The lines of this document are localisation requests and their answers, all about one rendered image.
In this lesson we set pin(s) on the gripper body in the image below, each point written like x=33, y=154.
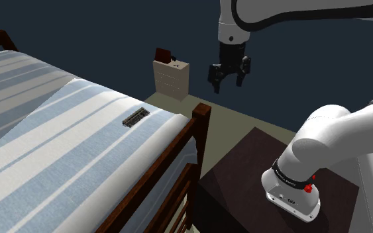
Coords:
x=230, y=55

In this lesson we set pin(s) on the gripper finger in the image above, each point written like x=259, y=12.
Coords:
x=243, y=69
x=216, y=77

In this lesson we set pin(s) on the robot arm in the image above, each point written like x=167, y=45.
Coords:
x=331, y=135

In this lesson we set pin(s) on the beige chest of drawers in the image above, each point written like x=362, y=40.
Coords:
x=170, y=77

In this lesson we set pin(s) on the dark grey remote control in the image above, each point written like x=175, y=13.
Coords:
x=136, y=117

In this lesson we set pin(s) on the dark robot stand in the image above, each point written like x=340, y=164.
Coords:
x=241, y=180

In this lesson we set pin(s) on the wooden bed with striped bedding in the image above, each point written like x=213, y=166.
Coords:
x=63, y=138

